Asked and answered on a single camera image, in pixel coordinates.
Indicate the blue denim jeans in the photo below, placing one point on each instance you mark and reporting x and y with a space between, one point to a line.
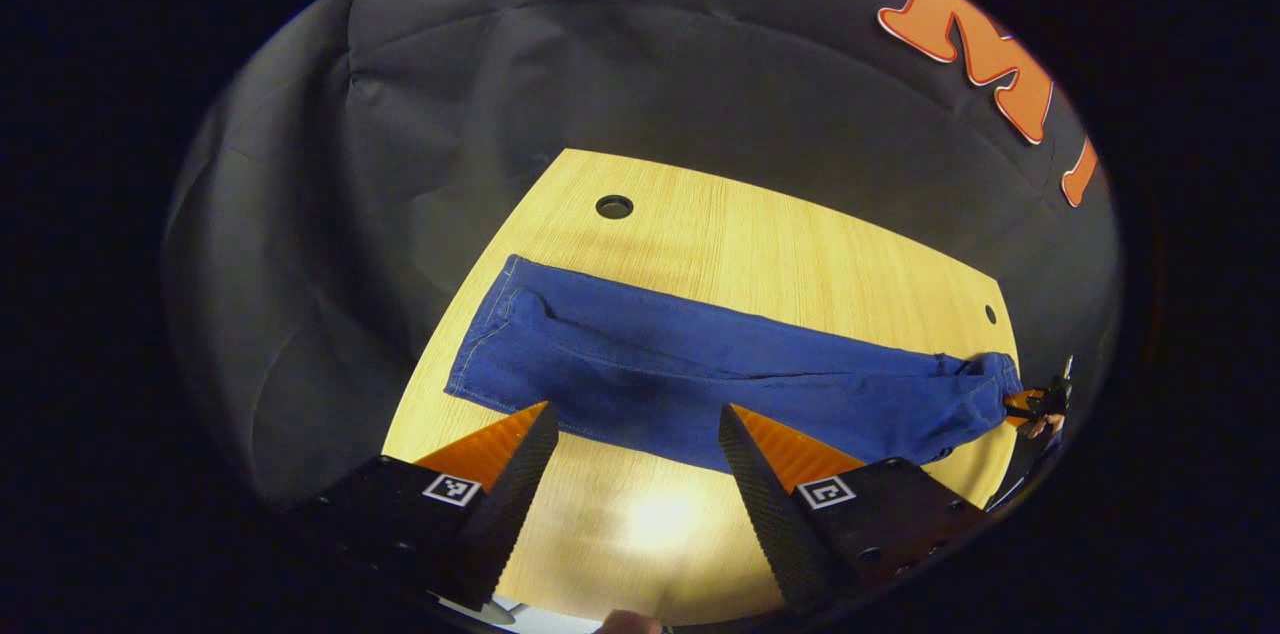
650 374

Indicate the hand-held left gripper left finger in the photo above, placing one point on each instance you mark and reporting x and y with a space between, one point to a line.
505 514

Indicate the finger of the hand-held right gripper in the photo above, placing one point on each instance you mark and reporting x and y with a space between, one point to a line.
1020 406

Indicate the black backdrop cloth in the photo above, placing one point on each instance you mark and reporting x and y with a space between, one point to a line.
600 64

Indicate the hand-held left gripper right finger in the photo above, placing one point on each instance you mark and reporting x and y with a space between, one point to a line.
775 514

